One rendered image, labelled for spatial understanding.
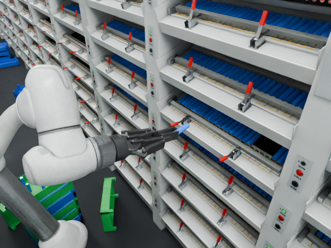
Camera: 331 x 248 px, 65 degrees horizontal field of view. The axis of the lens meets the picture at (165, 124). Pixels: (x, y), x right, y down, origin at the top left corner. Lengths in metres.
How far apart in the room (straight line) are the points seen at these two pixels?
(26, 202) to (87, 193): 0.95
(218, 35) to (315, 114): 0.36
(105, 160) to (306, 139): 0.52
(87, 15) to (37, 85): 1.07
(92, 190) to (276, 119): 1.63
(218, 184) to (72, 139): 0.68
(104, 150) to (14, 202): 0.64
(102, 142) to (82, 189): 1.51
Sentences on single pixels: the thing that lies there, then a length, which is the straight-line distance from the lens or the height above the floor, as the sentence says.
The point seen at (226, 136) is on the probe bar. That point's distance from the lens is 0.99.
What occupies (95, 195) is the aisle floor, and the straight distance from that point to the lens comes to 2.11.
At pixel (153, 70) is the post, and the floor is 1.12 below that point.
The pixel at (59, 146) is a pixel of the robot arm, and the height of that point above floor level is 1.19.
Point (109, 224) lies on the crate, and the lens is 1.84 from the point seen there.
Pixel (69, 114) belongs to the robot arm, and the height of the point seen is 1.24.
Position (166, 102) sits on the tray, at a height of 0.97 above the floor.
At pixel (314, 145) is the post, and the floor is 1.15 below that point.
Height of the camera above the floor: 1.56
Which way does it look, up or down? 34 degrees down
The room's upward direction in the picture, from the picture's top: straight up
